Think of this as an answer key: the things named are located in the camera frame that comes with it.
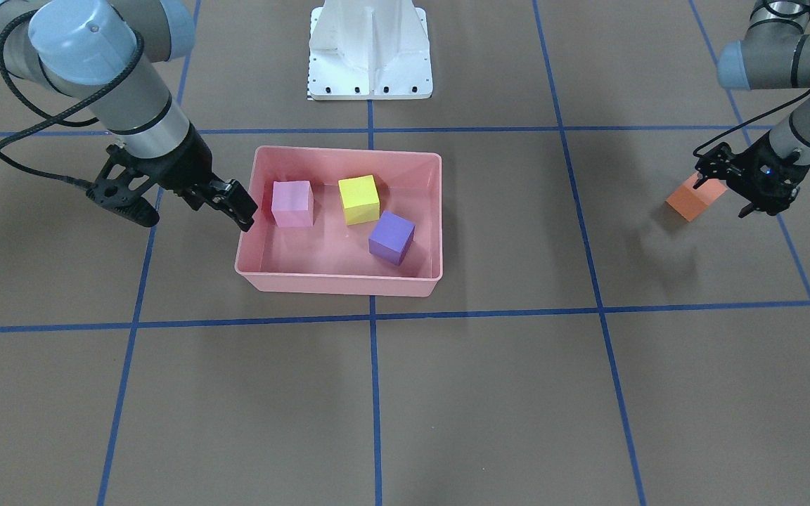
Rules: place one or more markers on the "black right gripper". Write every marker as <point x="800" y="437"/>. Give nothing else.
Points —
<point x="183" y="167"/>

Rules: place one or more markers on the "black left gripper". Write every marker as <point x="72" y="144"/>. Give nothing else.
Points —
<point x="761" y="177"/>

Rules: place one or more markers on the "orange foam block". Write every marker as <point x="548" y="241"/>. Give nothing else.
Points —
<point x="690" y="202"/>

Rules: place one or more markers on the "light pink foam block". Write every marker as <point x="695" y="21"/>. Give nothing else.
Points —
<point x="292" y="204"/>

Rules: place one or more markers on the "yellow foam block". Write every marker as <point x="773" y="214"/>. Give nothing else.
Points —
<point x="360" y="200"/>

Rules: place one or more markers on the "purple foam block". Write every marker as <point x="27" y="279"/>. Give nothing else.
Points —
<point x="391" y="238"/>

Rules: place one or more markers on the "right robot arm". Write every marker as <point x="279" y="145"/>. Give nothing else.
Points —
<point x="78" y="63"/>

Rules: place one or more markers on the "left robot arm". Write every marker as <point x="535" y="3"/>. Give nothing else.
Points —
<point x="774" y="54"/>

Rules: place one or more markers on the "pink plastic bin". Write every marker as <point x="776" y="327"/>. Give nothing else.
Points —
<point x="331" y="257"/>

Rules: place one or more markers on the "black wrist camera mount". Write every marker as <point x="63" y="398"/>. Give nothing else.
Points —
<point x="120" y="186"/>

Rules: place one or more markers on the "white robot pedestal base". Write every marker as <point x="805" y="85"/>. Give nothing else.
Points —
<point x="369" y="50"/>

